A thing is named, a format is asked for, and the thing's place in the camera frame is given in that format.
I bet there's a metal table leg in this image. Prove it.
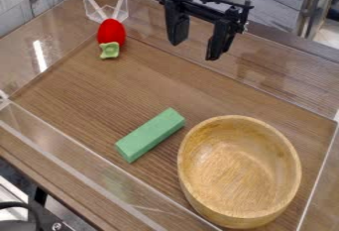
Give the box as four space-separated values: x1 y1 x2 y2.
295 0 319 38

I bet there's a clear acrylic corner bracket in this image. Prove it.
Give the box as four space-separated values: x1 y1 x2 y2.
82 0 128 24

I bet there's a brown wooden bowl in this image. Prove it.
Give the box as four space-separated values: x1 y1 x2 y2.
177 115 301 229

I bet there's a clear acrylic front wall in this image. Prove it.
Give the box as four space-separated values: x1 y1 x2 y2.
0 91 221 231

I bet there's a black cable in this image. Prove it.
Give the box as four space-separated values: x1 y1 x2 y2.
0 201 44 231

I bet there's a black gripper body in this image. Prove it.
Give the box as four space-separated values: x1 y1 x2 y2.
158 0 254 34

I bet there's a green rectangular block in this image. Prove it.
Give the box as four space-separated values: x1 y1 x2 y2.
114 108 185 164

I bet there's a red toy strawberry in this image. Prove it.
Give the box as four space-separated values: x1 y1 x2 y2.
96 19 125 59

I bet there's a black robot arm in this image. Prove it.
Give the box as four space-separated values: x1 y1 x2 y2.
158 0 254 60

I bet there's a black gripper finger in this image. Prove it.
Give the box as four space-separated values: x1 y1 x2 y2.
205 20 236 60
165 4 189 46

